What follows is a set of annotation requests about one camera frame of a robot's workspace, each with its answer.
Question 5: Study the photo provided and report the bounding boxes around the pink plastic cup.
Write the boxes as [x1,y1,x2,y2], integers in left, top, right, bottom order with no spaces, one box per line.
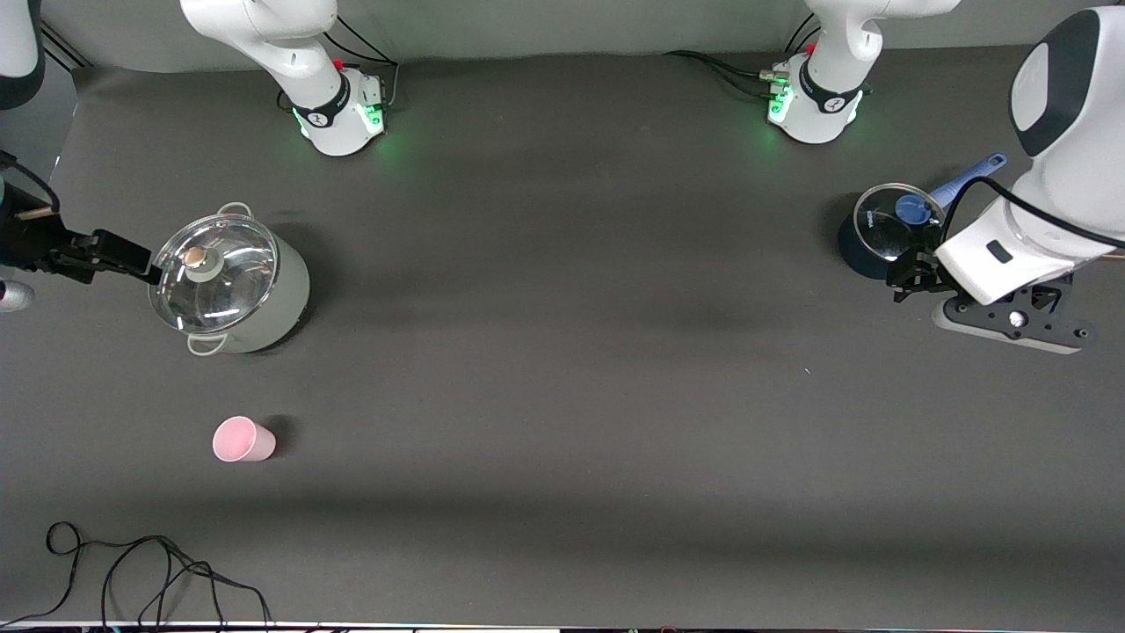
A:
[213,417,277,463]

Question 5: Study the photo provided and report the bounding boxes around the dark blue saucepan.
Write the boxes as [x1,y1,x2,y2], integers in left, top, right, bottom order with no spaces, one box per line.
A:
[838,154,1007,280]

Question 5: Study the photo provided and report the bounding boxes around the glass lid with blue knob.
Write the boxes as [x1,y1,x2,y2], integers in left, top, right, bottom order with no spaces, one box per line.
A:
[854,183,948,263]

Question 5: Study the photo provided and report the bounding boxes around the glass lid with grey knob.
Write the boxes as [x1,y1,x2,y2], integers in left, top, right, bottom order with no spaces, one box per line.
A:
[148,214,279,335]

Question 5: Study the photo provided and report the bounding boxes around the black cable along right arm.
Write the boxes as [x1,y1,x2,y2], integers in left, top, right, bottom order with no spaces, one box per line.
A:
[0,149,61,215]

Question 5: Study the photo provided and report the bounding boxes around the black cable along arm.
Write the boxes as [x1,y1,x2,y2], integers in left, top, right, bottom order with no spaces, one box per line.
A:
[942,176,1125,251]
[0,149,61,215]

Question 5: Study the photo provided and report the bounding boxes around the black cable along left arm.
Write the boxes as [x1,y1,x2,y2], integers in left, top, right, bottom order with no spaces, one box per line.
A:
[942,176,1125,251]

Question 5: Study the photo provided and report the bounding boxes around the grey stockpot with loop handles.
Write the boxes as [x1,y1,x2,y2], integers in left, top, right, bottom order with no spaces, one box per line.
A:
[148,202,310,356]

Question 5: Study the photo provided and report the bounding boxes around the dark metal frame rail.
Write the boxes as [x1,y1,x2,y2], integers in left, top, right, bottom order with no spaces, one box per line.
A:
[37,22,89,71]

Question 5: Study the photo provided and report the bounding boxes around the black cables at left arm base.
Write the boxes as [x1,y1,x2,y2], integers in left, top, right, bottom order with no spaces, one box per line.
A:
[664,13,823,99]

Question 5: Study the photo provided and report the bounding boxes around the black cables at arm base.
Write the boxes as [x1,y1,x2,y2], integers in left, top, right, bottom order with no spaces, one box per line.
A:
[277,13,401,115]
[664,13,823,99]

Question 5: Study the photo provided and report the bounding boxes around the thin black loose cable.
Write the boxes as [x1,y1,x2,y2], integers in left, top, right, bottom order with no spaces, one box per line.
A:
[0,521,273,627]

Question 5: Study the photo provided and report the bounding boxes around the black cables at right arm base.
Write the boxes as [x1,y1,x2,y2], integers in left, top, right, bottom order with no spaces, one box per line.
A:
[277,13,401,115]

